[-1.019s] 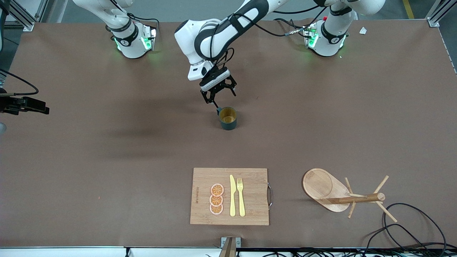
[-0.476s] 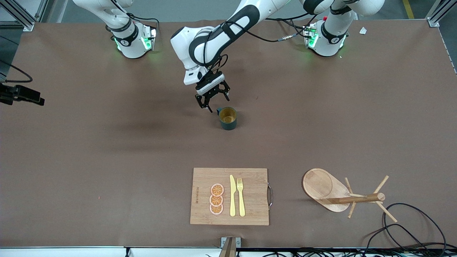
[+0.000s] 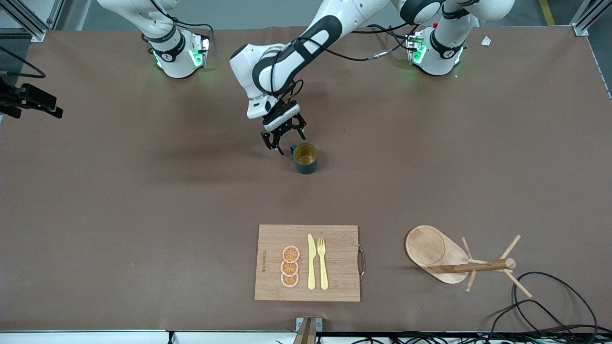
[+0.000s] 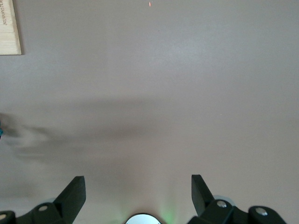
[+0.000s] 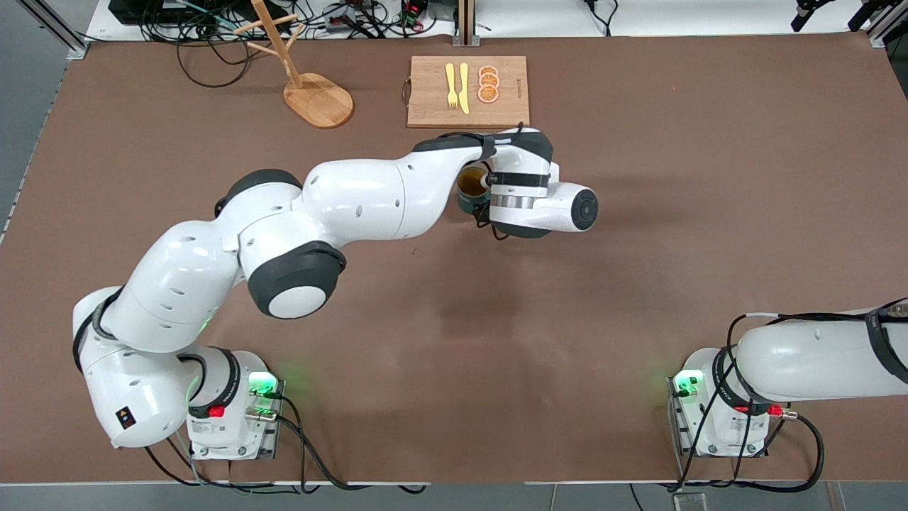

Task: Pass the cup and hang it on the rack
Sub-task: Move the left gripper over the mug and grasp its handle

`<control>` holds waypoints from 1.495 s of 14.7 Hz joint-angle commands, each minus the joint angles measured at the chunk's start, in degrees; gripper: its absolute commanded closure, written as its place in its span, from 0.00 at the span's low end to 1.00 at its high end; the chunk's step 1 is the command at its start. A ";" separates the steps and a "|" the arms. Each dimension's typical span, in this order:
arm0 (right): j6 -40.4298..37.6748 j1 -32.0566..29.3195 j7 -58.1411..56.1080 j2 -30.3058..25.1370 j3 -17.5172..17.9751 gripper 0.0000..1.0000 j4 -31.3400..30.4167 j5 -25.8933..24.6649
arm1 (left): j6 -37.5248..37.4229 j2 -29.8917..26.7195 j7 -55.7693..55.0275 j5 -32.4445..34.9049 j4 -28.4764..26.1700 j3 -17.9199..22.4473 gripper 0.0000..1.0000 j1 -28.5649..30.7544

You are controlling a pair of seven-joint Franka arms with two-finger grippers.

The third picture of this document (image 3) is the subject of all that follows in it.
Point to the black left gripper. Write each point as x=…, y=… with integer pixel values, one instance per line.
x=286, y=128

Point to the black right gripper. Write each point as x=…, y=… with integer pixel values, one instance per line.
x=13, y=97

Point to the dark teal cup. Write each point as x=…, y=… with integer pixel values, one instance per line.
x=306, y=167

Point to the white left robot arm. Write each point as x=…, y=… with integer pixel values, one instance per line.
x=248, y=62

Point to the wooden cup rack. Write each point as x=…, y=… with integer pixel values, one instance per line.
x=425, y=248

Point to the toy orange slice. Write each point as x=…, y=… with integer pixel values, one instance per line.
x=290, y=254
x=289, y=280
x=289, y=269

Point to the yellow plastic knife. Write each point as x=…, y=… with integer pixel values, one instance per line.
x=311, y=267

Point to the yellow plastic fork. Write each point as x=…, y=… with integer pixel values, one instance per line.
x=323, y=272

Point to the bamboo cutting board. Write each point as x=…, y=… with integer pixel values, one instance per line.
x=334, y=286

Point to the small white paper scrap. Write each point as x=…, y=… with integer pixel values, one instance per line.
x=486, y=41

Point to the aluminium frame post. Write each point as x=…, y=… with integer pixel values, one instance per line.
x=36, y=34
x=580, y=29

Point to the metal table edge bracket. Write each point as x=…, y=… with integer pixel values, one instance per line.
x=308, y=329

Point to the white table edge rail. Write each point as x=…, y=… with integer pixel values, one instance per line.
x=95, y=338

